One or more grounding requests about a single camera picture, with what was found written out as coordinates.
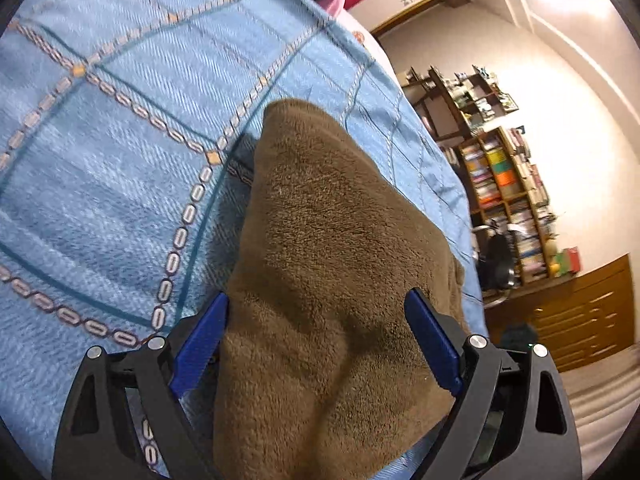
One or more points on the pale bed sheet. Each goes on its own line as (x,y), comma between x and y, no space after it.
(367,35)

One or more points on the black chair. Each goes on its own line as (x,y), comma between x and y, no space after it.
(497,260)

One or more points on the brown fleece towel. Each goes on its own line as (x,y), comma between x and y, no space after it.
(325,260)

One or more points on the bookshelf with books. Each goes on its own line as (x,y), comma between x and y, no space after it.
(500,185)

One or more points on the wooden drawer cabinet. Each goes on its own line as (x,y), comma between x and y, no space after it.
(575,310)

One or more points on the red and green boxes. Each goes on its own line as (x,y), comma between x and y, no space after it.
(565,261)

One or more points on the pink pillow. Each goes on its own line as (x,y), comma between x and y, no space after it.
(336,2)

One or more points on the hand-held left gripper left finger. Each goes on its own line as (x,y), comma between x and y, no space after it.
(205,335)

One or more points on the blue patterned blanket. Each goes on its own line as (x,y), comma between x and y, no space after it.
(100,185)

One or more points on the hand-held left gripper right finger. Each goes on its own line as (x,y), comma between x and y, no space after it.
(432,340)

